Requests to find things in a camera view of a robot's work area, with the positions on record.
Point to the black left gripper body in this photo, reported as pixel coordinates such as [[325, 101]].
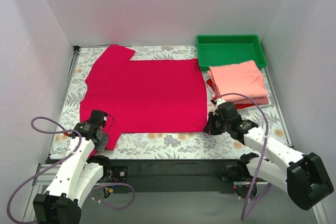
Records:
[[102, 140]]

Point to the folded red t-shirt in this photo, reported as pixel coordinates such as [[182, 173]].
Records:
[[238, 106]]

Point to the magenta red t-shirt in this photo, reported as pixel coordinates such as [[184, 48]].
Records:
[[145, 96]]

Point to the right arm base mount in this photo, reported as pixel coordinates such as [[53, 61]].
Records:
[[239, 179]]

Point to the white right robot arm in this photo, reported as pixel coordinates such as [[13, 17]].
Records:
[[302, 176]]

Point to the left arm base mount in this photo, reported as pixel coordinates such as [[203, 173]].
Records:
[[103, 189]]

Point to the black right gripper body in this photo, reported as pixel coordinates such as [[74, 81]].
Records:
[[213, 125]]

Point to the folded darker pink t-shirt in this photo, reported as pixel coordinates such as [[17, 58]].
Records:
[[259, 95]]

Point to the green plastic tray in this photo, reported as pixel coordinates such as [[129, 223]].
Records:
[[219, 50]]

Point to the black front table rail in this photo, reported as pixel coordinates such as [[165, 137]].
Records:
[[171, 175]]

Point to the folded salmon pink t-shirt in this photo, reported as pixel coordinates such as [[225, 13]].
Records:
[[241, 75]]

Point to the floral patterned table mat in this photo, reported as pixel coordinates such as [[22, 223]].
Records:
[[168, 145]]

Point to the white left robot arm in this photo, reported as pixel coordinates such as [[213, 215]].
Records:
[[78, 173]]

